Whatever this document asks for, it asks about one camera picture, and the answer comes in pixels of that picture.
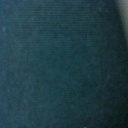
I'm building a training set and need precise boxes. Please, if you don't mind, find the black table mat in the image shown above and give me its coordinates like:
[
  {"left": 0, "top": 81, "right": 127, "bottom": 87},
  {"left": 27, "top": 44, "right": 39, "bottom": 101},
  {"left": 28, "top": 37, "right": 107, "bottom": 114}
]
[{"left": 0, "top": 0, "right": 128, "bottom": 128}]

